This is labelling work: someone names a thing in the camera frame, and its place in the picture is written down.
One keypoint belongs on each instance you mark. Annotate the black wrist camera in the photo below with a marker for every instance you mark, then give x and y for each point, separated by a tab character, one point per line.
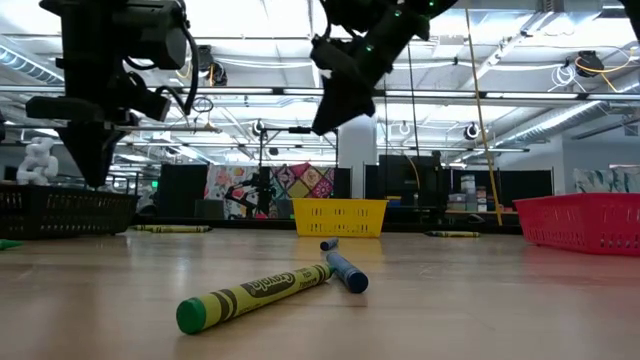
150	102
330	54

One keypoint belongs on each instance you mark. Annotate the far left yellow crayon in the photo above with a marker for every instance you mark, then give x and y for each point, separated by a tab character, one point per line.
180	229

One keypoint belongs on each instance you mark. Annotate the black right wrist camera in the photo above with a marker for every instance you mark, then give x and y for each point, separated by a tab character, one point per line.
330	54

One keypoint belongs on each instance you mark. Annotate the black metal table frame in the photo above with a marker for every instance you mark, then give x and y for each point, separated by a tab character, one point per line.
250	223

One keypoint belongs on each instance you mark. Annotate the black partition panel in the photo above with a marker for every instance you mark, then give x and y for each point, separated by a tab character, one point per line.
430	190
525	187

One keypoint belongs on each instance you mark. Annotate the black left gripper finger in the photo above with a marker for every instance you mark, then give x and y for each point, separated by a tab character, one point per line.
107	140
85	150

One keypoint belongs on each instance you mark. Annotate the white knot-shaped sculpture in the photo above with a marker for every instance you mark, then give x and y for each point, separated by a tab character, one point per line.
37	162

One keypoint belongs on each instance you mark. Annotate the blue storage bin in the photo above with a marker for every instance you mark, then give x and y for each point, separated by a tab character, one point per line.
394	201

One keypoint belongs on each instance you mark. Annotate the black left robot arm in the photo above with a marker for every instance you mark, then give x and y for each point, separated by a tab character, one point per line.
90	40

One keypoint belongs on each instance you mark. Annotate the stacked storage boxes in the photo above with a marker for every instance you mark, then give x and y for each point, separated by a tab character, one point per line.
467	192

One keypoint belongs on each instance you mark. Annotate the teal patterned panel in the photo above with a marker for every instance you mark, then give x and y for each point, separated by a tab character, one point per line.
605	181

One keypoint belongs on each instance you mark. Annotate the silver ribbed air duct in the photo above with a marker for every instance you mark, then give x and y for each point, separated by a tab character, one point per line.
560	120
25	62

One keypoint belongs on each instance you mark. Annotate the yellow plastic basket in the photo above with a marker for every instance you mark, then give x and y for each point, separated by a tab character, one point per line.
340	220

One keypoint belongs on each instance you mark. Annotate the black plastic basket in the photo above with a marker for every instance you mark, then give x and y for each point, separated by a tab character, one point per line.
60	212

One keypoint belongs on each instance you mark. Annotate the green crayon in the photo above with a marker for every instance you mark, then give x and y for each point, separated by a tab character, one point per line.
452	233
250	295
142	227
10	245

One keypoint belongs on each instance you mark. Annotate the black background robot arm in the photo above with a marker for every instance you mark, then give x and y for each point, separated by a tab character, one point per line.
250	192

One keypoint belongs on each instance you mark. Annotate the blue crayon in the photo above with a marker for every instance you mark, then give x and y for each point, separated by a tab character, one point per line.
329	244
347	272

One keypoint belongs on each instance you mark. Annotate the long ceiling light strip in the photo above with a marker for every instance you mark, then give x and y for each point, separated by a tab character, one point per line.
250	91

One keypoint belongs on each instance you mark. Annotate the white building column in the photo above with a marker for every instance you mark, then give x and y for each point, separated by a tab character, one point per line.
357	160

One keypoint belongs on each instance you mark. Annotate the red plastic basket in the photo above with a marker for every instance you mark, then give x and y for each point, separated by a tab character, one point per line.
580	225

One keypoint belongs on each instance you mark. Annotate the black cabinet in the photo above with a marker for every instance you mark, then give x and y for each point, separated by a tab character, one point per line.
182	190

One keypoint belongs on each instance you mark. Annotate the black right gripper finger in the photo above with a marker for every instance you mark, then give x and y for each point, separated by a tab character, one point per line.
355	110
332	102

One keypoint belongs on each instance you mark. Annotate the black metal gantry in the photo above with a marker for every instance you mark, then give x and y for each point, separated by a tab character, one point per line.
299	130

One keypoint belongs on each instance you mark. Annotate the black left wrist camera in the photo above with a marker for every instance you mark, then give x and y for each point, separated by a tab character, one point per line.
150	102

